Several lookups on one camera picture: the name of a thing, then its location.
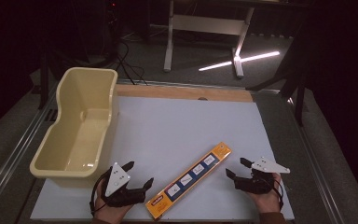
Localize person's right hand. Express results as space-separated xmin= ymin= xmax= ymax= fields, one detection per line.
xmin=244 ymin=173 xmax=282 ymax=215

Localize wooden board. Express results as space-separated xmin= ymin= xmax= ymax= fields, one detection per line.
xmin=115 ymin=83 xmax=255 ymax=104

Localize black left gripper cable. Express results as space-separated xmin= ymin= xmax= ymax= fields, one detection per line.
xmin=89 ymin=173 xmax=107 ymax=217

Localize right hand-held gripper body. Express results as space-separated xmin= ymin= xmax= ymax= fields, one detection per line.
xmin=234 ymin=156 xmax=291 ymax=195

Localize cream plastic tub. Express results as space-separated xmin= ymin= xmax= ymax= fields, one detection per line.
xmin=29 ymin=66 xmax=119 ymax=189

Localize metal rail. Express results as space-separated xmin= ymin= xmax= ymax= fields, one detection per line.
xmin=0 ymin=89 xmax=59 ymax=213
xmin=286 ymin=98 xmax=345 ymax=224

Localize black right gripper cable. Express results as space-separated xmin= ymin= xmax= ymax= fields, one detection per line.
xmin=271 ymin=176 xmax=284 ymax=210

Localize black metal stand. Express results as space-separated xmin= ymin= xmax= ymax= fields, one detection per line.
xmin=246 ymin=29 xmax=310 ymax=127
xmin=38 ymin=38 xmax=51 ymax=110

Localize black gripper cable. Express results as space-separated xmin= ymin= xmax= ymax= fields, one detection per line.
xmin=89 ymin=173 xmax=107 ymax=217
xmin=271 ymin=176 xmax=284 ymax=210

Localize person's left hand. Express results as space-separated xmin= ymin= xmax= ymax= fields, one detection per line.
xmin=94 ymin=189 xmax=135 ymax=224

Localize white table mat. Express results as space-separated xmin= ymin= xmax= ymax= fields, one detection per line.
xmin=30 ymin=95 xmax=296 ymax=222

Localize long orange box blue labels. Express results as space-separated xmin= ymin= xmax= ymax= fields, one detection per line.
xmin=145 ymin=142 xmax=233 ymax=220

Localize dark equipment with red light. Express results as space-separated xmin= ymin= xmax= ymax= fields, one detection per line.
xmin=103 ymin=0 xmax=121 ymax=61

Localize white metal table frame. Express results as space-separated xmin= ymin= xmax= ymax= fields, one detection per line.
xmin=162 ymin=0 xmax=255 ymax=79

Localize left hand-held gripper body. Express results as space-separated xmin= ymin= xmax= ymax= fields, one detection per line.
xmin=100 ymin=161 xmax=147 ymax=208

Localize black floor cables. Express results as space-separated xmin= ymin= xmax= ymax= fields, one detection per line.
xmin=114 ymin=39 xmax=149 ymax=86

